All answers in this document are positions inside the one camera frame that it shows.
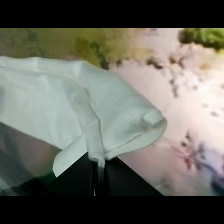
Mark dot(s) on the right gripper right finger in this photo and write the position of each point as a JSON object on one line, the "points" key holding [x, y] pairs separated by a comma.
{"points": [[126, 181]]}

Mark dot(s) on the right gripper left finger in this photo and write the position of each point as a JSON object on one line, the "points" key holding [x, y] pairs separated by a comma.
{"points": [[75, 183]]}

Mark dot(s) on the white T-shirt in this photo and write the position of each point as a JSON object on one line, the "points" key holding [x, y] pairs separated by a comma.
{"points": [[66, 100]]}

